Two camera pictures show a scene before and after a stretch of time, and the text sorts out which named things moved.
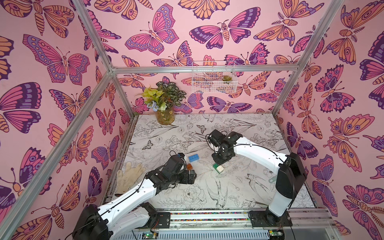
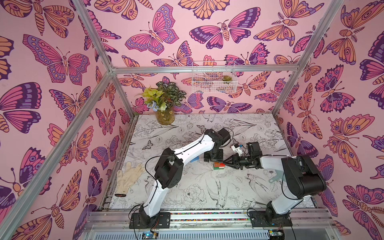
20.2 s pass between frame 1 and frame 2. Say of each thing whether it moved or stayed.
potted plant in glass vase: stayed
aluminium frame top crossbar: stayed
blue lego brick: stayed
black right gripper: moved
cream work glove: stayed
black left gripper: moved
